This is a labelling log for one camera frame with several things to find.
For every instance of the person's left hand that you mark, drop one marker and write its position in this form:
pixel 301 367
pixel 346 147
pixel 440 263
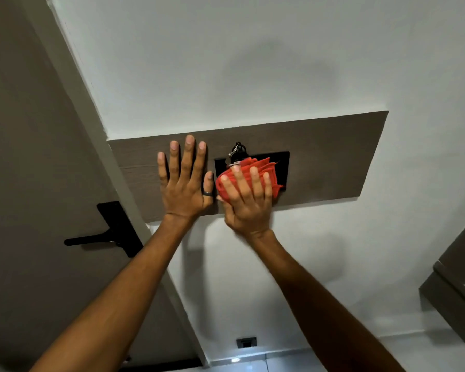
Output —
pixel 183 191

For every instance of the person's right hand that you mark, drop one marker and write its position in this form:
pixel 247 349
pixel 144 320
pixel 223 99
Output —
pixel 248 209

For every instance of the person's right thumb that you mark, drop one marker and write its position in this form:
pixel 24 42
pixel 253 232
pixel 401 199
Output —
pixel 221 200

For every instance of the person's right little finger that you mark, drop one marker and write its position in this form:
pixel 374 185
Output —
pixel 267 185

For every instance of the person's left little finger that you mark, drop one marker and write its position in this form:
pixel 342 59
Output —
pixel 162 167

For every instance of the person's left middle finger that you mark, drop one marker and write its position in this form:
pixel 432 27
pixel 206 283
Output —
pixel 186 158

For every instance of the person's left thumb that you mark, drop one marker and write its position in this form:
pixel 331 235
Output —
pixel 209 185

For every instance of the person's right middle finger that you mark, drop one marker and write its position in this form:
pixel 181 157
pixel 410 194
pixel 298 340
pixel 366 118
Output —
pixel 241 181

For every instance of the red cleaning cloth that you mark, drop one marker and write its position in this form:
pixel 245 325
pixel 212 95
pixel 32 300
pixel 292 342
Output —
pixel 261 168

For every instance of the person's right forearm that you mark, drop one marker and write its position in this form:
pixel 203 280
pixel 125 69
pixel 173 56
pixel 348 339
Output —
pixel 325 313

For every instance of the person's left forearm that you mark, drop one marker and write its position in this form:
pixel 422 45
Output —
pixel 112 302

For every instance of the keys with black carabiner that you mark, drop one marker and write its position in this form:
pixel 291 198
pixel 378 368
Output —
pixel 237 150

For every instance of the brown door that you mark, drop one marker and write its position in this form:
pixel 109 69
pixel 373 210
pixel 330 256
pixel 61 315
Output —
pixel 35 158

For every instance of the grey-brown cabinet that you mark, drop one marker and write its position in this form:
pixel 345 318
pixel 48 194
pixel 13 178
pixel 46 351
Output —
pixel 455 282

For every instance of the brown wooden wall panel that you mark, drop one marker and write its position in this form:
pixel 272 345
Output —
pixel 325 158

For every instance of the white door frame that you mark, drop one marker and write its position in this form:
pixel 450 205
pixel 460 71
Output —
pixel 100 123

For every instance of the black wall socket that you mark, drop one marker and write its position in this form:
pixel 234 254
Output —
pixel 246 342

